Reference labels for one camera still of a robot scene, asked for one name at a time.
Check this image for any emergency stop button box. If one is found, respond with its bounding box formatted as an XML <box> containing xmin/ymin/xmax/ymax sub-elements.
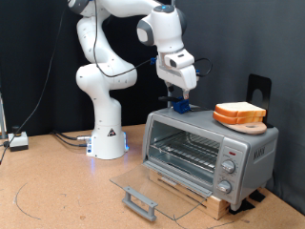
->
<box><xmin>8</xmin><ymin>125</ymin><xmax>30</xmax><ymax>152</ymax></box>

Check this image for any slatted wooden block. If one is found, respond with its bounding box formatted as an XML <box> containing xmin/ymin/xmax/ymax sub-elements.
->
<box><xmin>148</xmin><ymin>168</ymin><xmax>232</xmax><ymax>221</ymax></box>

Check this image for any round wooden plate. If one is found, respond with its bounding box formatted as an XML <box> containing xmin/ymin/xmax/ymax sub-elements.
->
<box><xmin>220</xmin><ymin>120</ymin><xmax>268</xmax><ymax>135</ymax></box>

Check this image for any long black hanging cable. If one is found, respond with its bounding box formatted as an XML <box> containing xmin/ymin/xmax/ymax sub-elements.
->
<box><xmin>0</xmin><ymin>6</ymin><xmax>70</xmax><ymax>166</ymax></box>

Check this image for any thin metal stand leg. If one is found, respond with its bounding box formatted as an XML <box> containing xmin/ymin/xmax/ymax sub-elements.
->
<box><xmin>0</xmin><ymin>92</ymin><xmax>7</xmax><ymax>140</ymax></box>

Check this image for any silver toaster oven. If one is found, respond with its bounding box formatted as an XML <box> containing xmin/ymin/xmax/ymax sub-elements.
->
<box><xmin>141</xmin><ymin>102</ymin><xmax>280</xmax><ymax>212</ymax></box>

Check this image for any grey metal pole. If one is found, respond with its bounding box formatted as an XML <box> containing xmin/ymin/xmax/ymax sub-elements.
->
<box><xmin>167</xmin><ymin>0</ymin><xmax>177</xmax><ymax>109</ymax></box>

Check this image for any black base cable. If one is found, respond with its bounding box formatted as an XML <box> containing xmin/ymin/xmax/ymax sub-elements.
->
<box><xmin>53</xmin><ymin>133</ymin><xmax>90</xmax><ymax>149</ymax></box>

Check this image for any black foam pad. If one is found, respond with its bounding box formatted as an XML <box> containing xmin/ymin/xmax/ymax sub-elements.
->
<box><xmin>249</xmin><ymin>189</ymin><xmax>266</xmax><ymax>203</ymax></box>
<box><xmin>228</xmin><ymin>198</ymin><xmax>256</xmax><ymax>216</ymax></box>

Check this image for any silver oven knob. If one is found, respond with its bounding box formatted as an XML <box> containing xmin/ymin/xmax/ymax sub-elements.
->
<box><xmin>221</xmin><ymin>158</ymin><xmax>236</xmax><ymax>175</ymax></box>
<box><xmin>216</xmin><ymin>179</ymin><xmax>233</xmax><ymax>195</ymax></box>

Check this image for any black metal bookend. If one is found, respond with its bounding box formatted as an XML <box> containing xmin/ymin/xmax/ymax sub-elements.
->
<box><xmin>246</xmin><ymin>73</ymin><xmax>275</xmax><ymax>129</ymax></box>

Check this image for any dark grey backdrop curtain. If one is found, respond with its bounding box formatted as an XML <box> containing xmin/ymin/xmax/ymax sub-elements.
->
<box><xmin>174</xmin><ymin>0</ymin><xmax>305</xmax><ymax>214</ymax></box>

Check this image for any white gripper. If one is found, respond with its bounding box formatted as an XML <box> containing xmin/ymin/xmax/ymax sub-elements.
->
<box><xmin>156</xmin><ymin>56</ymin><xmax>198</xmax><ymax>100</ymax></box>

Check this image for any white bread slice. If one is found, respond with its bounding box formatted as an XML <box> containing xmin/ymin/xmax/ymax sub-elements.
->
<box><xmin>214</xmin><ymin>101</ymin><xmax>268</xmax><ymax>118</ymax></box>
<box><xmin>213</xmin><ymin>111</ymin><xmax>265</xmax><ymax>125</ymax></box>

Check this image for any glass oven door with handle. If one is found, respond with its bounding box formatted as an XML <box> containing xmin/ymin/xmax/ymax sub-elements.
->
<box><xmin>109</xmin><ymin>159</ymin><xmax>214</xmax><ymax>222</ymax></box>

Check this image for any wire oven rack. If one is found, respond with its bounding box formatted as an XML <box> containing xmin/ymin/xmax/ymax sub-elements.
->
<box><xmin>149</xmin><ymin>132</ymin><xmax>221</xmax><ymax>175</ymax></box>

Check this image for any base cable with silver connector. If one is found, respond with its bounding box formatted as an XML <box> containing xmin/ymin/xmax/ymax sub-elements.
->
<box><xmin>51</xmin><ymin>130</ymin><xmax>93</xmax><ymax>142</ymax></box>

